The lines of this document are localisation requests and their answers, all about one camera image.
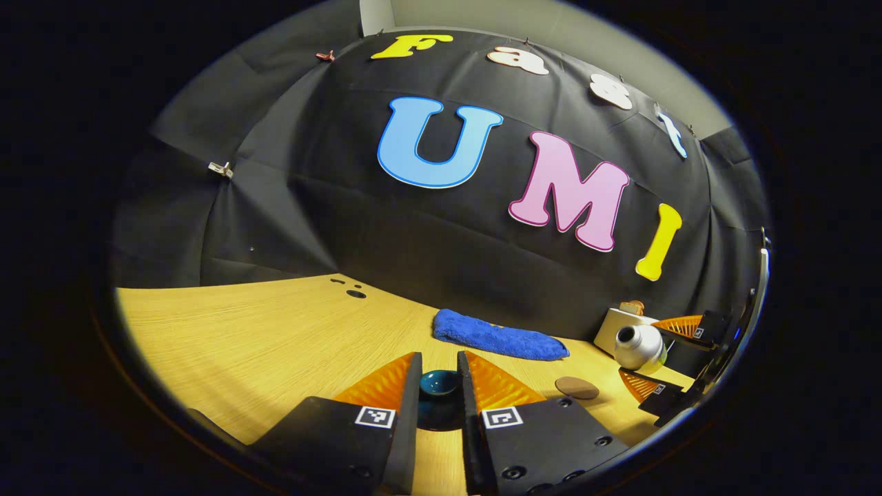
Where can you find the black backdrop cloth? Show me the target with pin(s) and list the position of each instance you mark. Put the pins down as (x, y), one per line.
(331, 207)

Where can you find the white toaster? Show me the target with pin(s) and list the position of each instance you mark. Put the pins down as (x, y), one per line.
(608, 331)

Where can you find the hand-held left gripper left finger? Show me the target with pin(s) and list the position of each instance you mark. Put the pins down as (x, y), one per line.
(406, 427)

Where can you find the teal teacup lid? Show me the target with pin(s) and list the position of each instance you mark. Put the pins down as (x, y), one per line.
(439, 383)

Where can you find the red clip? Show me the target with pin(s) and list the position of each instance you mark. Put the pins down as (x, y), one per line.
(325, 56)

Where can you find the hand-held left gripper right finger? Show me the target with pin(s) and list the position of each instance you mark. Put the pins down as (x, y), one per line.
(470, 441)

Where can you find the blue towel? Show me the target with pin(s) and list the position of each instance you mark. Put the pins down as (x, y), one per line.
(496, 335)

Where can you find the silver green water bottle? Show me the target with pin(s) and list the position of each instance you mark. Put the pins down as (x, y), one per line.
(644, 351)

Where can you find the round brown coaster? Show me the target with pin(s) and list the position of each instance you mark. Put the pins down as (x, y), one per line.
(577, 388)

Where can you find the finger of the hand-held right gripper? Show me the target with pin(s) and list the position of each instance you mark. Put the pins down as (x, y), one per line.
(665, 399)
(706, 331)

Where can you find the toasted bread slice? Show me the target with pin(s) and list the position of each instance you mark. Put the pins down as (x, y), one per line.
(632, 307)

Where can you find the metal clip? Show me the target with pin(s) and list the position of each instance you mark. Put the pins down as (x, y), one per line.
(220, 169)

